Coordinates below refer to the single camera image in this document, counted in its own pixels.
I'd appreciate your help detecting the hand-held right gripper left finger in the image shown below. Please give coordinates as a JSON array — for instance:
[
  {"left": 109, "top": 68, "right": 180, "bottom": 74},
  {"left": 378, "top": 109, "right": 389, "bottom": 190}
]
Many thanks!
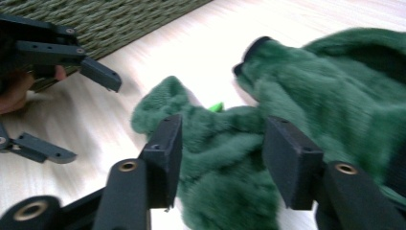
[{"left": 139, "top": 113, "right": 184, "bottom": 211}]

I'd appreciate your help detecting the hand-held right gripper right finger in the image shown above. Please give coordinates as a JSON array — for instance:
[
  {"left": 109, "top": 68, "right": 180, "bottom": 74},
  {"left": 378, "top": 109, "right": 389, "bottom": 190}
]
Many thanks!
[{"left": 261, "top": 115, "right": 326, "bottom": 212}]

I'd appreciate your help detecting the green woven basket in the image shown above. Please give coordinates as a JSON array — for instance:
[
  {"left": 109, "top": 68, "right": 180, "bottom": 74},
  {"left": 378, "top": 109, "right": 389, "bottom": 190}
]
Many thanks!
[{"left": 0, "top": 0, "right": 214, "bottom": 94}]

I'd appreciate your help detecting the dark green fleece garment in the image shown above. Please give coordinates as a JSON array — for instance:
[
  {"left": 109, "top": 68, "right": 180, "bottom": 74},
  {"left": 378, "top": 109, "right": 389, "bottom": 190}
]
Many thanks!
[{"left": 129, "top": 27, "right": 406, "bottom": 230}]

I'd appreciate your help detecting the bright green garment tag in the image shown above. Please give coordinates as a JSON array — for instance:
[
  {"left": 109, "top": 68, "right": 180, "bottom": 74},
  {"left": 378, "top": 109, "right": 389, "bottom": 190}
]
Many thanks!
[{"left": 208, "top": 102, "right": 225, "bottom": 113}]

